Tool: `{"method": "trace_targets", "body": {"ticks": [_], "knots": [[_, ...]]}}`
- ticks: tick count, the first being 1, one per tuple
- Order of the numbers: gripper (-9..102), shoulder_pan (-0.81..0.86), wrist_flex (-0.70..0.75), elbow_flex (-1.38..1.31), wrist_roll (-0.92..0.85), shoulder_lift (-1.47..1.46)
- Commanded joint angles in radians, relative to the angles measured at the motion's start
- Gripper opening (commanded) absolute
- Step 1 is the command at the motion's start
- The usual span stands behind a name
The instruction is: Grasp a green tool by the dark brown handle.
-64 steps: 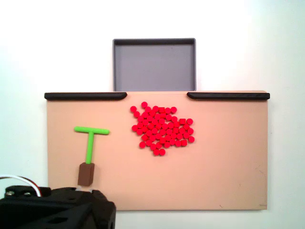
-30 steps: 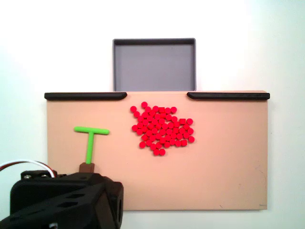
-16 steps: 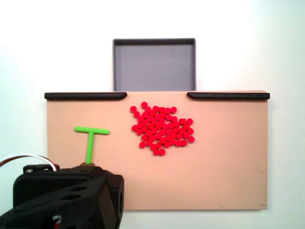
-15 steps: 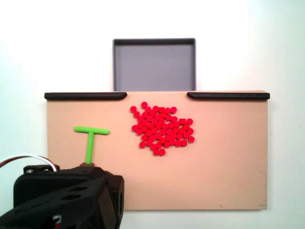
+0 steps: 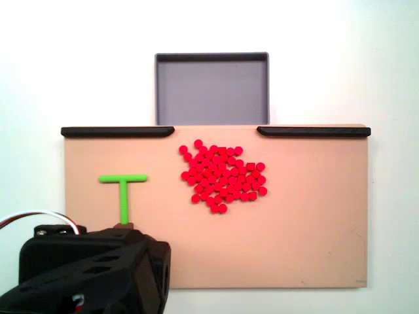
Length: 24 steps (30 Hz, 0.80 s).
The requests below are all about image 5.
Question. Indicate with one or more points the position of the grey rectangular tray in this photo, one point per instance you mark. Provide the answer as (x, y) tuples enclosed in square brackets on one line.
[(212, 91)]

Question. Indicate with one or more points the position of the red cylinder pellet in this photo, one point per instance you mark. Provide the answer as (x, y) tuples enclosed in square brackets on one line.
[(200, 167), (199, 158), (211, 200), (244, 196), (237, 186), (242, 170), (262, 190), (214, 208), (236, 195), (246, 187), (217, 198), (249, 179), (224, 192), (193, 170), (225, 159), (229, 198), (255, 185), (241, 178), (200, 175), (207, 171), (234, 171), (213, 167), (193, 163), (229, 187), (209, 188), (213, 149), (217, 186), (230, 151), (188, 155), (240, 163), (223, 208), (212, 179), (251, 166), (217, 173), (226, 172), (183, 149), (223, 180), (206, 163), (217, 159), (198, 143), (252, 196), (221, 166), (185, 175), (232, 160), (260, 166), (209, 155), (203, 150), (222, 150), (195, 198), (238, 150), (261, 179), (191, 179), (205, 182), (256, 173), (199, 188), (232, 180), (204, 195)]

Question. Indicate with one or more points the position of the beige flat board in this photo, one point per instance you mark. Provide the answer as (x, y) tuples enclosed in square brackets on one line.
[(294, 229)]

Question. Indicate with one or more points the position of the black edge rail strip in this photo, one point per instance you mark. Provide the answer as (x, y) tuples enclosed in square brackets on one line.
[(114, 131), (314, 131)]

